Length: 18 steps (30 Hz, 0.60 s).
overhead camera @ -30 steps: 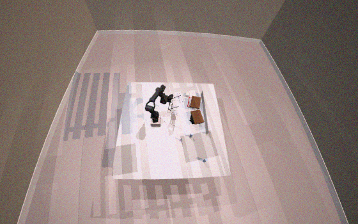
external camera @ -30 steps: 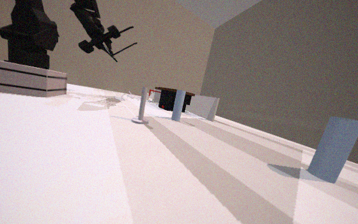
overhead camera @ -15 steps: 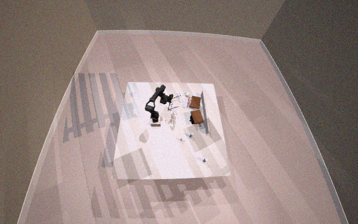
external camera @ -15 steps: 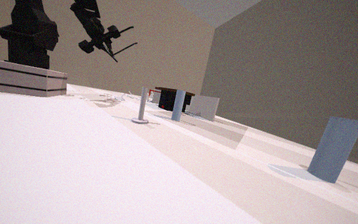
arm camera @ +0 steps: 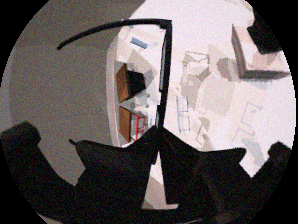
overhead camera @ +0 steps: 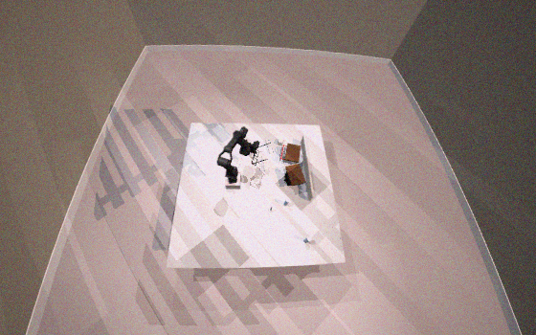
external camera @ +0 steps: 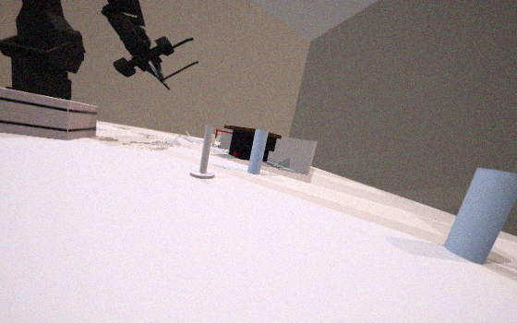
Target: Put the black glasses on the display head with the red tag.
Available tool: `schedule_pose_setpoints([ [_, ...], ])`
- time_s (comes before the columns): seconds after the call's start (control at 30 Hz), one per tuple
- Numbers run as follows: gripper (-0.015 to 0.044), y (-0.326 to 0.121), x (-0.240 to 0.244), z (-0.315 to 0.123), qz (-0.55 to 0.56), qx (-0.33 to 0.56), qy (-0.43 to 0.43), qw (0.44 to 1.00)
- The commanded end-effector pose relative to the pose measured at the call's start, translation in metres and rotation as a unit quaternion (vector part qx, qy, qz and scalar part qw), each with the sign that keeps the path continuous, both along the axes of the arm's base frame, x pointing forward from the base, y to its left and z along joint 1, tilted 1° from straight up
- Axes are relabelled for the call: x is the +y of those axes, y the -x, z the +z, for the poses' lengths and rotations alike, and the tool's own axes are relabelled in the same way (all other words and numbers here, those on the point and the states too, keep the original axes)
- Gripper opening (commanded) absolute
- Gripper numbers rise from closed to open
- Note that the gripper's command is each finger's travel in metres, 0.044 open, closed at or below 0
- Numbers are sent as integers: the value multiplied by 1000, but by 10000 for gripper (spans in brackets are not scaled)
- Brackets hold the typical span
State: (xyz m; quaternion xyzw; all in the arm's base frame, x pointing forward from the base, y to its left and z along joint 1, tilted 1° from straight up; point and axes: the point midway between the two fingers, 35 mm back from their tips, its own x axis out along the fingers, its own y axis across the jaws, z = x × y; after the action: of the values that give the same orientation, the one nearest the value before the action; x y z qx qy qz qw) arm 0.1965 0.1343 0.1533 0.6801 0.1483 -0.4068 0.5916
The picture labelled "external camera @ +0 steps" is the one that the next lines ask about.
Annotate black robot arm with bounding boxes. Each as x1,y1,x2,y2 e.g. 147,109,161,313
0,0,151,101

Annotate black glasses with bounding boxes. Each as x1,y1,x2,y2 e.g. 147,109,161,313
144,38,198,90

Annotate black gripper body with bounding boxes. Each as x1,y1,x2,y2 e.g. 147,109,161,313
113,28,174,77

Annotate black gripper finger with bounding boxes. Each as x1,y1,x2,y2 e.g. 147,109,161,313
135,58,154,76
148,52,164,81

